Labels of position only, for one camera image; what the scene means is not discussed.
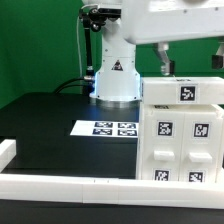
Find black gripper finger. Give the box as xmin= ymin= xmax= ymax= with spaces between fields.
xmin=153 ymin=42 xmax=175 ymax=76
xmin=212 ymin=39 xmax=224 ymax=69

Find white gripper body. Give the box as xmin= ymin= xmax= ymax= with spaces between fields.
xmin=121 ymin=0 xmax=224 ymax=45

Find white cabinet top block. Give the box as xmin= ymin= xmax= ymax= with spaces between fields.
xmin=142 ymin=77 xmax=224 ymax=105

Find white cabinet body box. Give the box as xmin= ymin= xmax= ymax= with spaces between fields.
xmin=136 ymin=104 xmax=224 ymax=183

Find white cabinet door panel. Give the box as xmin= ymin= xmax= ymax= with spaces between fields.
xmin=179 ymin=111 xmax=223 ymax=183

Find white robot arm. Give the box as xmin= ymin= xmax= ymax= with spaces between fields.
xmin=80 ymin=0 xmax=224 ymax=102

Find white U-shaped border fence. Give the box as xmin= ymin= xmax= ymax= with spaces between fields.
xmin=0 ymin=139 xmax=224 ymax=209

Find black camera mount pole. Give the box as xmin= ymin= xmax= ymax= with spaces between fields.
xmin=79 ymin=7 xmax=105 ymax=76

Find black cables at base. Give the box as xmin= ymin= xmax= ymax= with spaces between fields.
xmin=53 ymin=75 xmax=95 ymax=94

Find white marker base plate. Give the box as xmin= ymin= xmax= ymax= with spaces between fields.
xmin=70 ymin=120 xmax=139 ymax=138

